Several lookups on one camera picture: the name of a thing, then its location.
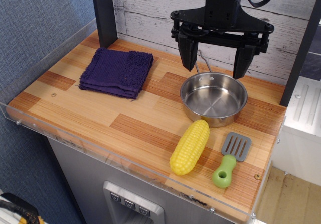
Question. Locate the grey toy fridge cabinet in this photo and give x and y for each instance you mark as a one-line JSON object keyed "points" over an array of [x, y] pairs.
{"points": [[110, 193]]}

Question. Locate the folded purple towel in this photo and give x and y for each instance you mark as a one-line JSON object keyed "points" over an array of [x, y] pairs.
{"points": [[117, 73]]}

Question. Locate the clear acrylic table guard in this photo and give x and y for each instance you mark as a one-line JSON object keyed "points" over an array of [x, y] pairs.
{"points": [[141, 133]]}

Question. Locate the yellow black object bottom left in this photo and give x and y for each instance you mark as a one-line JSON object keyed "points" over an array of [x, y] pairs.
{"points": [[16, 210]]}

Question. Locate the yellow plastic corn cob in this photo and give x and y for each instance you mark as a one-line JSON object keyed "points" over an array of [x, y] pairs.
{"points": [[190, 147]]}

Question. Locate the dark right shelf post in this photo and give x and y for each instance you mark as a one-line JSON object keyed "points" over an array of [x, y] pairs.
{"points": [[301, 55]]}

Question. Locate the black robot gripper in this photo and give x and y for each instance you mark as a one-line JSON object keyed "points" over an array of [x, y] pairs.
{"points": [[222, 23]]}

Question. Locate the small metal pot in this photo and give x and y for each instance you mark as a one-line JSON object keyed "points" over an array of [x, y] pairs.
{"points": [[214, 97]]}

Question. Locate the grey spatula green handle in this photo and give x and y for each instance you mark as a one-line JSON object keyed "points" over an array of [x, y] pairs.
{"points": [[235, 149]]}

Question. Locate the white toy sink counter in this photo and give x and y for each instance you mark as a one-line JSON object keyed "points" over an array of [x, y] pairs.
{"points": [[297, 149]]}

